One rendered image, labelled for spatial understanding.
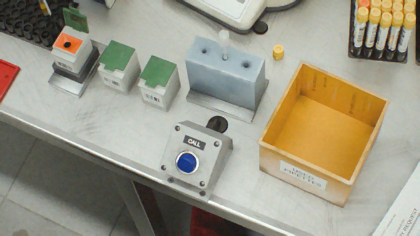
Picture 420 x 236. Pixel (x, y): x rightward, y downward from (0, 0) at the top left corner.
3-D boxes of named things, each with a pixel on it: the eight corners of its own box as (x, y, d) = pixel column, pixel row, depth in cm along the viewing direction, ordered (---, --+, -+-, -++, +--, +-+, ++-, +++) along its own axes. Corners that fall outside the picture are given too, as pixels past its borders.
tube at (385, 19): (384, 57, 120) (393, 21, 110) (373, 58, 120) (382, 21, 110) (382, 47, 121) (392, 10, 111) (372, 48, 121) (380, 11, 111)
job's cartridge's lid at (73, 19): (60, 5, 113) (62, 3, 113) (65, 26, 117) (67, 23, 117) (84, 15, 112) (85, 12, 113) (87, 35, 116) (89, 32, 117)
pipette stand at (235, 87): (185, 100, 120) (179, 67, 110) (205, 60, 122) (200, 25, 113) (250, 123, 117) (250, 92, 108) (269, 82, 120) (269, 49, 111)
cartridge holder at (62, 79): (49, 85, 122) (44, 74, 119) (79, 37, 125) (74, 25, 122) (79, 98, 121) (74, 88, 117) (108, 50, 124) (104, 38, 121)
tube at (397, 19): (396, 52, 120) (405, 13, 111) (392, 60, 120) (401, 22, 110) (386, 47, 121) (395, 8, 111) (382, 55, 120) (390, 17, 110)
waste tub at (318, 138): (256, 170, 114) (256, 142, 105) (298, 92, 119) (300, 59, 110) (344, 210, 111) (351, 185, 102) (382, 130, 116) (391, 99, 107)
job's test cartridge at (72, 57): (58, 71, 121) (49, 50, 116) (74, 45, 123) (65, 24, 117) (80, 80, 120) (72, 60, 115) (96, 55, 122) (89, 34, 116)
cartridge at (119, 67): (103, 87, 121) (95, 65, 115) (118, 60, 123) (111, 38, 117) (127, 96, 120) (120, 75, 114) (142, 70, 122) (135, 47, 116)
